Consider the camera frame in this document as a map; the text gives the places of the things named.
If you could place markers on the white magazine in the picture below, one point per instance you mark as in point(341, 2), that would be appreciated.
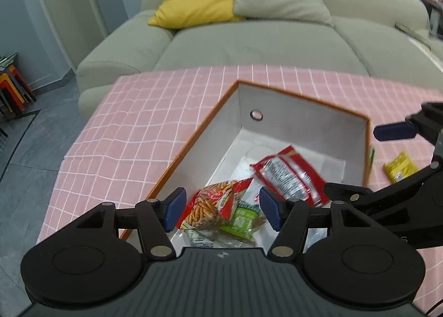
point(427, 54)

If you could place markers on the white door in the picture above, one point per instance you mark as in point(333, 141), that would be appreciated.
point(69, 9)

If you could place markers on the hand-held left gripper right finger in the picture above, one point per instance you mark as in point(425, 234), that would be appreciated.
point(271, 208)

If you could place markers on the beige sofa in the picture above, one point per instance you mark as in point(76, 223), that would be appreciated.
point(259, 44)

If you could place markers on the clear packet with white label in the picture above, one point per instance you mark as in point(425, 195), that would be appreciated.
point(253, 193)

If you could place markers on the yellow snack packet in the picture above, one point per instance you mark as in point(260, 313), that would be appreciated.
point(399, 166)

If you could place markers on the stack of coloured stools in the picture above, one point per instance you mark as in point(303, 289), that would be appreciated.
point(14, 85)

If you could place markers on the green strip packet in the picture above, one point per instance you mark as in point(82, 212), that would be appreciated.
point(371, 161)

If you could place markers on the green nut packet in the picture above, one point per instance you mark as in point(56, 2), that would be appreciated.
point(242, 222)

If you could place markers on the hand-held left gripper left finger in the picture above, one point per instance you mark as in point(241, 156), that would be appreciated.
point(174, 208)

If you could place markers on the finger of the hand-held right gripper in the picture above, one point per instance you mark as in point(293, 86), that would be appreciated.
point(346, 191)
point(394, 131)

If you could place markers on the orange-rimmed white storage box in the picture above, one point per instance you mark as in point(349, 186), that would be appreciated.
point(294, 109)

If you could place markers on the pink checked tablecloth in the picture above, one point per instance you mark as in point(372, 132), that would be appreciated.
point(138, 123)

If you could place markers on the red packet of crunchy sticks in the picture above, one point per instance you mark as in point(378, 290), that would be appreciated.
point(207, 204)

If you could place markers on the red packet with silver label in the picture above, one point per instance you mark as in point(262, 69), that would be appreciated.
point(294, 178)

